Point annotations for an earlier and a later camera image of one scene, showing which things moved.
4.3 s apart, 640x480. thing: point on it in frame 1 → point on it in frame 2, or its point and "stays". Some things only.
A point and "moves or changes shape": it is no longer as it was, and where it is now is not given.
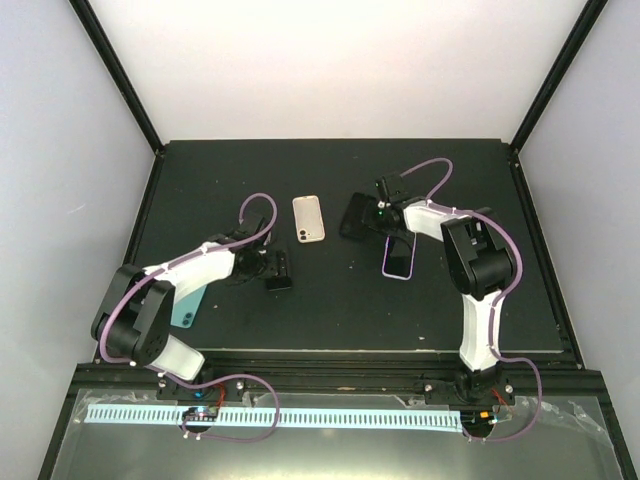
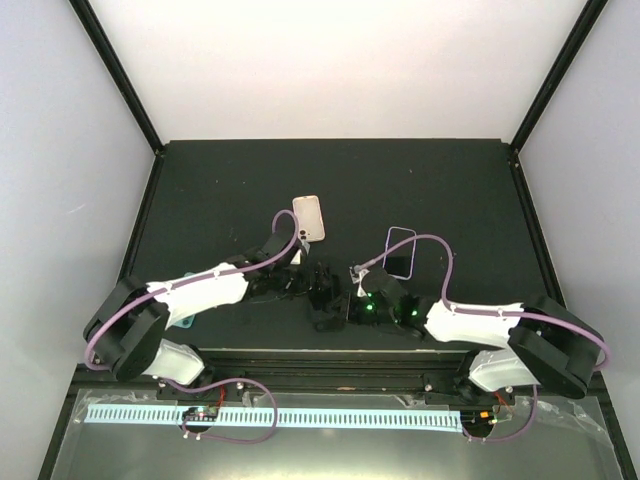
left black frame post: [110, 59] stays
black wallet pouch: [278, 282] moves or changes shape
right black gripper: [368, 219] → [351, 311]
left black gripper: [277, 264] → [308, 279]
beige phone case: [309, 220] stays
